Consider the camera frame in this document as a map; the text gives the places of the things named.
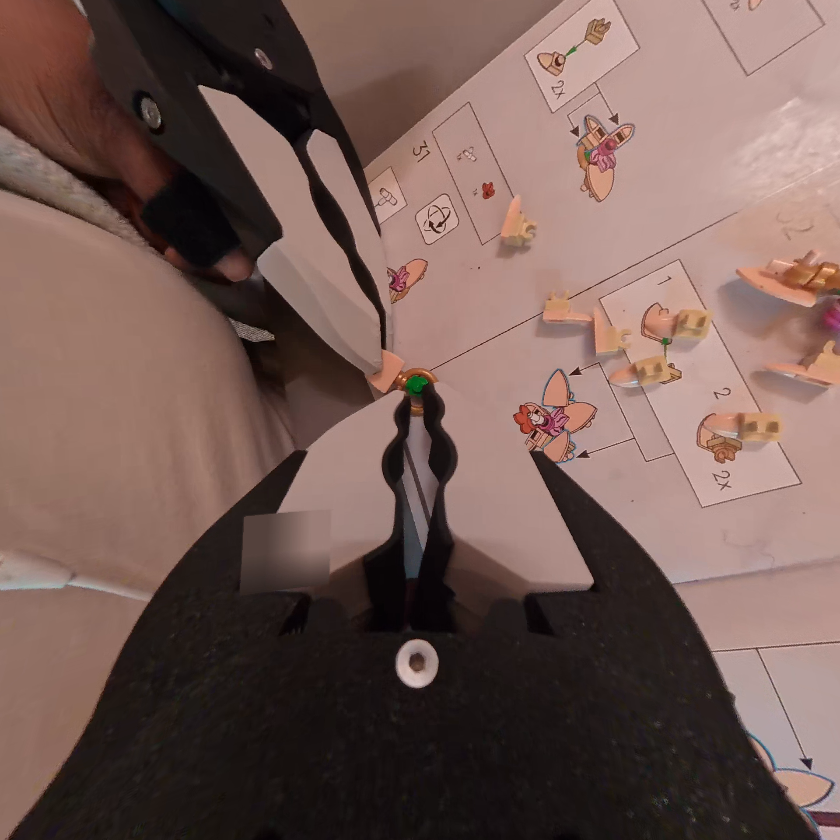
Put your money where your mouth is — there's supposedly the white earphone cable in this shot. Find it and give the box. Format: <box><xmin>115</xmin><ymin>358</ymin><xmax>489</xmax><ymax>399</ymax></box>
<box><xmin>0</xmin><ymin>551</ymin><xmax>152</xmax><ymax>601</ymax></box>

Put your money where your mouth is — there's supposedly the open building instruction booklet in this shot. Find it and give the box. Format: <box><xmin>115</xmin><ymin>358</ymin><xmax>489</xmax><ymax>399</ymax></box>
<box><xmin>364</xmin><ymin>0</ymin><xmax>840</xmax><ymax>840</ymax></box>

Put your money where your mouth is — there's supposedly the person's left hand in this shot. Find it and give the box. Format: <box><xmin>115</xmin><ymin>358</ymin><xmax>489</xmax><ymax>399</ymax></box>
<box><xmin>0</xmin><ymin>0</ymin><xmax>255</xmax><ymax>285</ymax></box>

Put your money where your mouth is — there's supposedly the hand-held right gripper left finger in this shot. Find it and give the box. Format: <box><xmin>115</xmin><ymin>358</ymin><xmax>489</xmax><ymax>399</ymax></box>
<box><xmin>279</xmin><ymin>395</ymin><xmax>412</xmax><ymax>618</ymax></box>

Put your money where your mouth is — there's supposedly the gold ring with peach petal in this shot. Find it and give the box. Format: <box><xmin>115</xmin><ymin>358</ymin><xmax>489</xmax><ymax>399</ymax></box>
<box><xmin>367</xmin><ymin>350</ymin><xmax>436</xmax><ymax>398</ymax></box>

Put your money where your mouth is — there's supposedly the grey desk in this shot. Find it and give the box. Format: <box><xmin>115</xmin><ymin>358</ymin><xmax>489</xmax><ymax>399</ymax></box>
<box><xmin>282</xmin><ymin>0</ymin><xmax>840</xmax><ymax>657</ymax></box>

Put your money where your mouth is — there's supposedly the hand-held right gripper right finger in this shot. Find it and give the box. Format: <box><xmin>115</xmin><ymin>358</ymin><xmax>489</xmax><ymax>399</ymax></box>
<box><xmin>415</xmin><ymin>386</ymin><xmax>596</xmax><ymax>616</ymax></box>

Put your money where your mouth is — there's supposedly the person's left forearm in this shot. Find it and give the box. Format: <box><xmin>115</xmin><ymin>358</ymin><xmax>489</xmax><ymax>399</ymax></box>
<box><xmin>0</xmin><ymin>121</ymin><xmax>155</xmax><ymax>247</ymax></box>

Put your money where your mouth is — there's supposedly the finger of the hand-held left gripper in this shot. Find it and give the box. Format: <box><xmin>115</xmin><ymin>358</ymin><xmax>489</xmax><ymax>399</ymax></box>
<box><xmin>305</xmin><ymin>128</ymin><xmax>395</xmax><ymax>361</ymax></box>
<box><xmin>199</xmin><ymin>84</ymin><xmax>389</xmax><ymax>382</ymax></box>

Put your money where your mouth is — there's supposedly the partly built brick flower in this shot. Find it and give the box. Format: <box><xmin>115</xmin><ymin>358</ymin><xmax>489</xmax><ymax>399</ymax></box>
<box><xmin>735</xmin><ymin>251</ymin><xmax>840</xmax><ymax>389</ymax></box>

